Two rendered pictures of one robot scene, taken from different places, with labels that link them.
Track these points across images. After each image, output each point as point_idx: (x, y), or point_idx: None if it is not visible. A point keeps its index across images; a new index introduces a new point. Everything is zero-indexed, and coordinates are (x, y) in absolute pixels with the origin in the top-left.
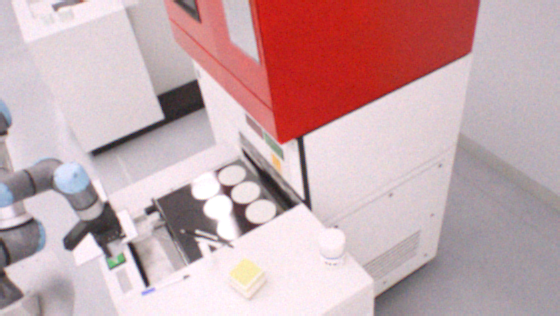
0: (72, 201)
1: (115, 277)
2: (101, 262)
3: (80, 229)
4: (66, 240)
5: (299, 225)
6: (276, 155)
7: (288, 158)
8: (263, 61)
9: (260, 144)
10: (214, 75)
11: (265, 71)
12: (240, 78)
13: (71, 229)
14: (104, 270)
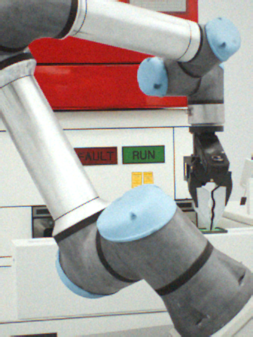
0: (222, 85)
1: (242, 232)
2: (208, 235)
3: (217, 144)
4: (220, 156)
5: (229, 203)
6: (145, 168)
7: (174, 150)
8: (193, 7)
9: (103, 181)
10: (45, 96)
11: (194, 17)
12: (132, 57)
13: (205, 152)
14: (224, 234)
